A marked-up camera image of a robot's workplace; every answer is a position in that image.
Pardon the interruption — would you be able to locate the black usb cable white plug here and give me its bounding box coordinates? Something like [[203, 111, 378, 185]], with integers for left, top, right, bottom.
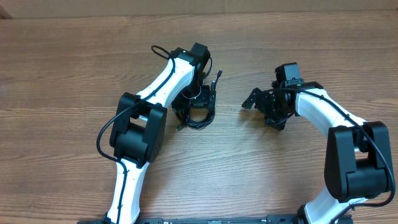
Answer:
[[175, 70, 223, 131]]

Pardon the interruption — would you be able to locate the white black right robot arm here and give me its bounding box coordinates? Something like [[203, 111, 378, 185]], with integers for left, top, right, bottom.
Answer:
[[242, 81, 396, 223]]

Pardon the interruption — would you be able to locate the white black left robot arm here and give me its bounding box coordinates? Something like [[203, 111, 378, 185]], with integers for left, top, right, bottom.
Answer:
[[96, 43, 217, 223]]

